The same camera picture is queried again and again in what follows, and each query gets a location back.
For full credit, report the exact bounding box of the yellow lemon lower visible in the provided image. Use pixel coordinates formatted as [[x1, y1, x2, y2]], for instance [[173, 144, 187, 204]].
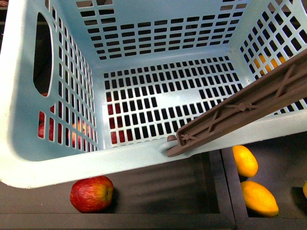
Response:
[[240, 181, 279, 217]]

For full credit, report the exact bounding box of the yellow lemon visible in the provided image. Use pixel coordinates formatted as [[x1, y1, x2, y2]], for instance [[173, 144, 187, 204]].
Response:
[[232, 145, 259, 177], [240, 181, 279, 217]]

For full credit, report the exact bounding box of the black fruit display tray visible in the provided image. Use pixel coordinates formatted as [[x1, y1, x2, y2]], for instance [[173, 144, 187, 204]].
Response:
[[0, 133, 307, 230]]

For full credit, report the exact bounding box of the red apple in tray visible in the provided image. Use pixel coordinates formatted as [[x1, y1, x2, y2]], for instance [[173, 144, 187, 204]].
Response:
[[70, 176, 114, 213]]

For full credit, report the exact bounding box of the yellow lemon upper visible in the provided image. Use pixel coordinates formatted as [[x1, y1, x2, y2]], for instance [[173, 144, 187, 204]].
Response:
[[232, 145, 259, 177]]

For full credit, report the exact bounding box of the light blue plastic basket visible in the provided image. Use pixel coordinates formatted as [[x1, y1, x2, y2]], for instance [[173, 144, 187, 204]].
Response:
[[0, 0, 307, 189]]

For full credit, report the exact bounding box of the brown basket handle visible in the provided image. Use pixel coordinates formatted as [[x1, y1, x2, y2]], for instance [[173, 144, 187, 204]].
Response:
[[166, 51, 307, 157]]

